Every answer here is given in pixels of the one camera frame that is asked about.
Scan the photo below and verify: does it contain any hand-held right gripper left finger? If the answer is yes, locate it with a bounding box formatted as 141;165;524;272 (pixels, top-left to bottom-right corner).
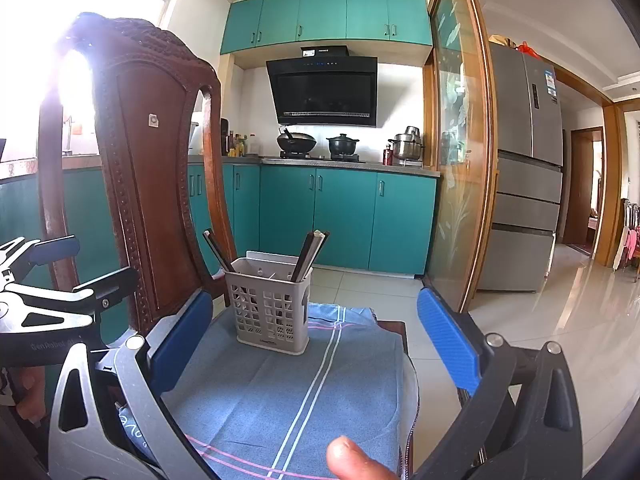
47;287;216;480

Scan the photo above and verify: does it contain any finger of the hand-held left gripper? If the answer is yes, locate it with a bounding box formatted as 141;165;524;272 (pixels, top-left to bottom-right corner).
0;266;139;333
0;234;82;281

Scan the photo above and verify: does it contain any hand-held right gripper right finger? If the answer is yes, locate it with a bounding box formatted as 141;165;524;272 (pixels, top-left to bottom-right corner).
415;287;586;480

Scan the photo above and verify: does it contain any grey plastic utensil basket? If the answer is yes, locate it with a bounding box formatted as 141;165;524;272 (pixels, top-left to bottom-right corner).
223;250;314;356

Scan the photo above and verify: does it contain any dark brown chopstick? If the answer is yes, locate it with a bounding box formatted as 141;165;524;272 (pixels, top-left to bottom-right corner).
202;230;233;273

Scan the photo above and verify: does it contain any black chopstick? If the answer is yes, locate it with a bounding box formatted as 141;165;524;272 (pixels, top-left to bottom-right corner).
291;232;317;281
208;229;238;272

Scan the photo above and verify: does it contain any long cream chopstick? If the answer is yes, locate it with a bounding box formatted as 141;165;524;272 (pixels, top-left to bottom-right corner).
297;231;323;276

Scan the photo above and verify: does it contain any dark red chopstick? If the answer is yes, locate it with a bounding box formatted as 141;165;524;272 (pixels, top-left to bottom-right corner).
300;230;329;278

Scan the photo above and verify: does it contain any person's left hand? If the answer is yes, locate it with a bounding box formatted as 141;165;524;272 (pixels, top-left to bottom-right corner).
14;366;51;426

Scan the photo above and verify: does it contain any person's right hand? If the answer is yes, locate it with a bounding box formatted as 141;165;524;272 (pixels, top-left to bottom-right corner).
326;435;401;480

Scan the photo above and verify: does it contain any carved wooden chair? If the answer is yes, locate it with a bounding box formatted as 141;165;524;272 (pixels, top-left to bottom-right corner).
37;12;240;348

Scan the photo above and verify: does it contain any blue striped towel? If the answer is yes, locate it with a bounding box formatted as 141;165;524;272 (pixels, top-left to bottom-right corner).
117;302;421;480

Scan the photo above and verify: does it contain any teal lower kitchen cabinet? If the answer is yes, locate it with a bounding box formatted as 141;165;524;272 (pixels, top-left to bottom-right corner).
0;160;441;277

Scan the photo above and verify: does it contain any teal kitchen cabinet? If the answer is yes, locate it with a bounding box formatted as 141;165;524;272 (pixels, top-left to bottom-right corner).
220;0;433;56
0;160;441;277

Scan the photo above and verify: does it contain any distant dining chair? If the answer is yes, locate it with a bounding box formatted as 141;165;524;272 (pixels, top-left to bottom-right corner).
612;199;640;283

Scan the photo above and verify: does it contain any row of condiment bottles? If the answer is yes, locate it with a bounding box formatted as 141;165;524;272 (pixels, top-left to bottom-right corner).
225;130;258;157

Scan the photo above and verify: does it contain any steel stock pot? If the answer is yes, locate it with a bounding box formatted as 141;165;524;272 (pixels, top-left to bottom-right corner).
388;126;425;162

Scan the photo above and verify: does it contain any black cooking pot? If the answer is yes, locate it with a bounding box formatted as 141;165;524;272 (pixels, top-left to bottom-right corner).
326;133;357;157

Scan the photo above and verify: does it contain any gas stove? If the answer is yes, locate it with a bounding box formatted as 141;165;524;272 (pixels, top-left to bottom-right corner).
277;150;368;163

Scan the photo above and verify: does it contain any black wok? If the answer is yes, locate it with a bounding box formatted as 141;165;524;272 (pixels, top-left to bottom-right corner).
276;128;318;153

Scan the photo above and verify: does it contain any glass sliding door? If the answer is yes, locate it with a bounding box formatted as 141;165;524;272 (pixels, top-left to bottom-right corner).
422;0;501;313

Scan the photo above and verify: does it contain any silver refrigerator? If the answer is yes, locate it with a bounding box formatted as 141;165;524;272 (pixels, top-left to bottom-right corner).
475;42;566;293

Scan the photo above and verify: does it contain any black range hood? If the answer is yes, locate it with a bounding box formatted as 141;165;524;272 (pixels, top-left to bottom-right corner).
265;46;379;128

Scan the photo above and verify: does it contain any teal upper kitchen cabinet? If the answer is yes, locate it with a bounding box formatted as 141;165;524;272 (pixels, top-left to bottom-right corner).
220;0;433;56

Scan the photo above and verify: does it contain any wooden door frame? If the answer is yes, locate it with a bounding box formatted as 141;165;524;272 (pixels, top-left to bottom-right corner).
552;62;640;273

